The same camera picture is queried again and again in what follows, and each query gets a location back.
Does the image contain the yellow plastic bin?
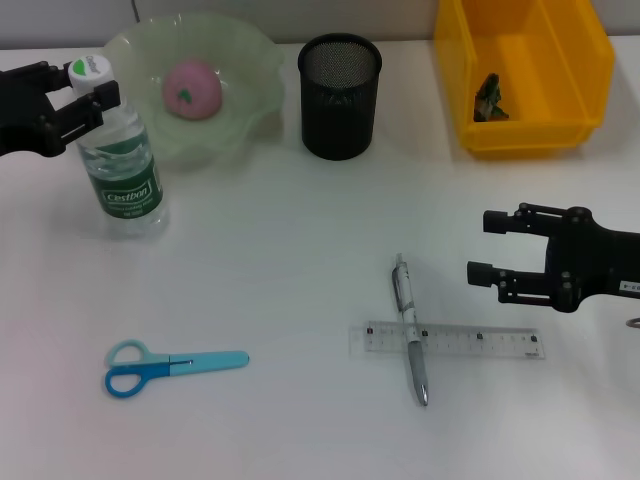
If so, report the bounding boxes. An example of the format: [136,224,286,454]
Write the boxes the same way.
[432,0,616,160]

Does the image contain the pink peach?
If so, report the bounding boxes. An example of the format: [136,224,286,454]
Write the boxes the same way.
[162,58,224,121]

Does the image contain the pale green glass fruit plate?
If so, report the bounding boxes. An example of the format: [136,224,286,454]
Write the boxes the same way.
[102,13,286,169]

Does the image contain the clear water bottle green label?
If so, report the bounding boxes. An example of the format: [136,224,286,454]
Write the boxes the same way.
[67,54,170,240]

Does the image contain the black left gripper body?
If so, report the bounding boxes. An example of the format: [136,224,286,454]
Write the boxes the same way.
[0,67,64,159]

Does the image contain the black mesh pen holder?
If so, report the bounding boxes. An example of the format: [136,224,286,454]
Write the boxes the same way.
[297,33,384,162]

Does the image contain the silver ballpoint pen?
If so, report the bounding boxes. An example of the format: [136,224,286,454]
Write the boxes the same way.
[390,253,432,407]

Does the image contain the green plastic wrapper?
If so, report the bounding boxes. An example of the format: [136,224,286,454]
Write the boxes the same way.
[472,72,511,123]

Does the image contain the blue scissors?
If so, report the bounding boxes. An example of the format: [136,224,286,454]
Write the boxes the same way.
[104,338,250,400]

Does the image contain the clear plastic ruler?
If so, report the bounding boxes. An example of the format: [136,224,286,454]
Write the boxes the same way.
[348,320,546,360]

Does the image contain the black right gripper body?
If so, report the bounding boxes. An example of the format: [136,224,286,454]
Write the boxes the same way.
[543,206,640,314]

